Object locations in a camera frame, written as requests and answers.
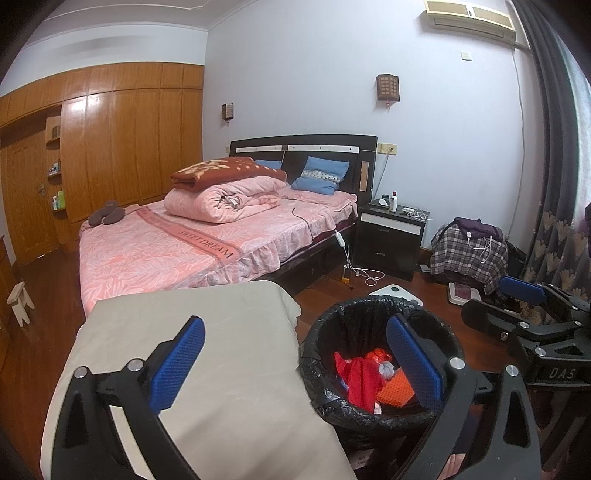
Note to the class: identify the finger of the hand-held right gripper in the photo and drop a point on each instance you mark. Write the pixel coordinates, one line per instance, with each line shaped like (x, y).
(524, 290)
(485, 316)

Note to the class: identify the beige wall socket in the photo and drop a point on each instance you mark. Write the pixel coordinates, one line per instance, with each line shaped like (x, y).
(387, 148)

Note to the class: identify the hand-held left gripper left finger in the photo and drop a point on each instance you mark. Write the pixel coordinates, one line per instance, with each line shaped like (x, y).
(178, 360)

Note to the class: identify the grey plush neck pillow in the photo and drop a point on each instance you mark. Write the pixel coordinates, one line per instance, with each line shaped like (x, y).
(106, 214)

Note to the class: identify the black bag lined waste bin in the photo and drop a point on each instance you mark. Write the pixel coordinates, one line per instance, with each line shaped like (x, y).
(323, 350)

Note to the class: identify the large blue pillow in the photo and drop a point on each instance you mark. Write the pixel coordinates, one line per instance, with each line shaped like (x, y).
(321, 177)

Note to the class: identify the red plastic bag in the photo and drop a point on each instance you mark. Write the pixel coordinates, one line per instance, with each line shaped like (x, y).
(379, 356)

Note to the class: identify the dark wooden bed pink sheet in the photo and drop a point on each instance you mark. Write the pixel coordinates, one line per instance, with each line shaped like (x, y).
(184, 230)

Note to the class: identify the grey floral curtain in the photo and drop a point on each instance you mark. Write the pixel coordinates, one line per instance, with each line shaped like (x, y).
(554, 184)

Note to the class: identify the large wooden wall lamp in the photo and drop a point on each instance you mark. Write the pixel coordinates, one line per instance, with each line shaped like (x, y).
(387, 87)

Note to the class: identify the folded pink quilt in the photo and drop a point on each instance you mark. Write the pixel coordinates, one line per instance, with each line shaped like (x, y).
(217, 201)

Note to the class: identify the small wooden wall lamp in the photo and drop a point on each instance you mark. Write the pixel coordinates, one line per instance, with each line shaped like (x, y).
(227, 110)

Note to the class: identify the green bottle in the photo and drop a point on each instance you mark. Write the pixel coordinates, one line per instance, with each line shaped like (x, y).
(59, 199)

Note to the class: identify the person's bare foot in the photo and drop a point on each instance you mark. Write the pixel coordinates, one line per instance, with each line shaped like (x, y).
(455, 470)

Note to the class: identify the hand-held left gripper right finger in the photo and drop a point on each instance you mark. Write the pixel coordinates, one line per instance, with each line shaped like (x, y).
(415, 364)

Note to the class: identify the black white nightstand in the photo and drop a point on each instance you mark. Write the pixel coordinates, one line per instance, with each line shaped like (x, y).
(388, 240)

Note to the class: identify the white bottle red cap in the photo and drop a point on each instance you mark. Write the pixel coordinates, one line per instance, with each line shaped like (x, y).
(393, 201)

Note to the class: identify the beige table cloth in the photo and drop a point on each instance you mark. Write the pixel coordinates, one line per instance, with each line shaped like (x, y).
(207, 323)

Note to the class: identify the folded red-brown blanket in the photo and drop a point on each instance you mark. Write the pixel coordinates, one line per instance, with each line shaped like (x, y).
(226, 170)

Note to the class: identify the wooden wardrobe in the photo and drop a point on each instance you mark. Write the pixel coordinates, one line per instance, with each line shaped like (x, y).
(115, 138)

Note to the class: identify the white scale with red pad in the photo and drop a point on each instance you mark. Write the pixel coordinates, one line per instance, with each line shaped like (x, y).
(461, 293)

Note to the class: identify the purple garment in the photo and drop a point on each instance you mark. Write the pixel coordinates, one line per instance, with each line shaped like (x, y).
(475, 226)

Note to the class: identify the plaid covered chair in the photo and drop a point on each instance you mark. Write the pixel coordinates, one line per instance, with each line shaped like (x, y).
(461, 258)

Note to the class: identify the white air conditioner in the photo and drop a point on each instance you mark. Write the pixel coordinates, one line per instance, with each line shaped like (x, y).
(471, 16)

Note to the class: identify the wooden door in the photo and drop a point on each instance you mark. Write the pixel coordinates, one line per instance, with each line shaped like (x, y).
(27, 198)

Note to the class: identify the white bathroom scale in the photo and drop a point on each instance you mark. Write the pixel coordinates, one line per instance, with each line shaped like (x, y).
(397, 291)

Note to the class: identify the small wooden stool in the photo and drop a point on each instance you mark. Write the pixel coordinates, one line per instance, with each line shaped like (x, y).
(21, 304)

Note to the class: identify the orange foam net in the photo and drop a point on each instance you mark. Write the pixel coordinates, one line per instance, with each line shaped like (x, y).
(395, 390)

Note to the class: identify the red cloth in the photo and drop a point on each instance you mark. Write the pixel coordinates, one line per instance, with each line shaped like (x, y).
(358, 381)

